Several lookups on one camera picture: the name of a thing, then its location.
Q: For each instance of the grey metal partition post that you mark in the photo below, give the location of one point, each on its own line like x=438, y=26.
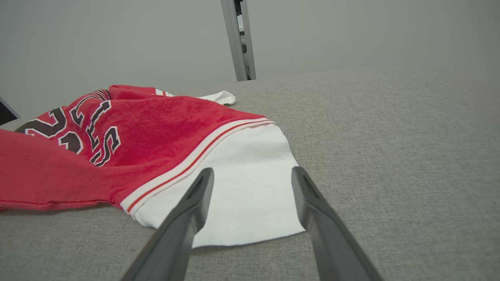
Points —
x=239, y=39

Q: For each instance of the red white jersey shirt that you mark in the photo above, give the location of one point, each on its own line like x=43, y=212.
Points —
x=156, y=132

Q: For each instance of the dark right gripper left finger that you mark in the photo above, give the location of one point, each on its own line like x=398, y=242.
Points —
x=175, y=238

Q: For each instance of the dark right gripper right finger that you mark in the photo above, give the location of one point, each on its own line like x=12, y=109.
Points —
x=332, y=242

